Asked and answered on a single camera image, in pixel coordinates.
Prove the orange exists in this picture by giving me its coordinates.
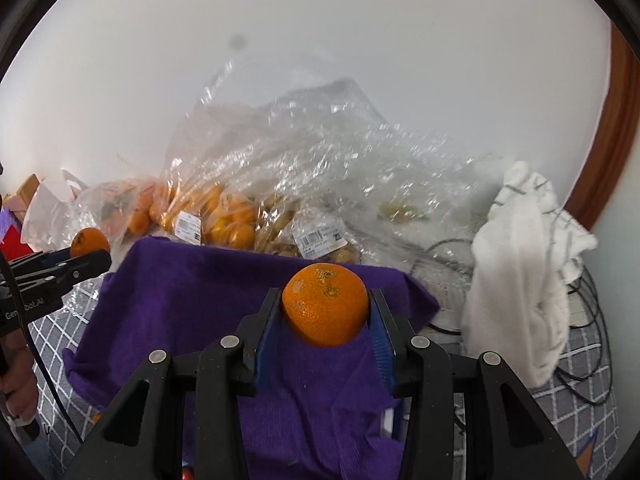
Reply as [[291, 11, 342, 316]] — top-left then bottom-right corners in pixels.
[[70, 228, 111, 258], [282, 262, 369, 348]]

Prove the left hand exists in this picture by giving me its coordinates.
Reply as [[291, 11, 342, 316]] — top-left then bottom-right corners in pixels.
[[1, 330, 38, 422]]

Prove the red box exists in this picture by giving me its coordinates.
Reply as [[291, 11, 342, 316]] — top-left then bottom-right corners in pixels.
[[0, 208, 34, 261]]

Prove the white plastic bag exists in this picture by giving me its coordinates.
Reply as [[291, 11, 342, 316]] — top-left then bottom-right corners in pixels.
[[21, 169, 88, 252]]

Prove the clear bag of tangerines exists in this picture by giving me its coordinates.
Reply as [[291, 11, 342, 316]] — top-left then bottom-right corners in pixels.
[[76, 178, 157, 260]]

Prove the grey checked bedsheet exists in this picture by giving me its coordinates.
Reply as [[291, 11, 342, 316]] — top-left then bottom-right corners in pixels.
[[30, 278, 618, 479]]

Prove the white barcode label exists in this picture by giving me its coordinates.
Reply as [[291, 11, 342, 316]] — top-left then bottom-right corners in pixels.
[[174, 211, 202, 246]]

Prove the purple towel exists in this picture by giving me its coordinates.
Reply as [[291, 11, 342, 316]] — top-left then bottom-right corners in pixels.
[[62, 235, 442, 480]]

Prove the white cloth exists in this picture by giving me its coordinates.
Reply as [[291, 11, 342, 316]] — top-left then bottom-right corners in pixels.
[[462, 162, 598, 388]]

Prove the large clear plastic bag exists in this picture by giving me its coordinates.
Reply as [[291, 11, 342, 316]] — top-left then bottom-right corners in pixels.
[[154, 56, 501, 330]]

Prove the black cable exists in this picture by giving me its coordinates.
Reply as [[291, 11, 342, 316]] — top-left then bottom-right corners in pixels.
[[409, 237, 614, 406]]

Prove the brown wooden door frame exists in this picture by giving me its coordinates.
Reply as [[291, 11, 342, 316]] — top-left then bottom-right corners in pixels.
[[565, 26, 639, 230]]

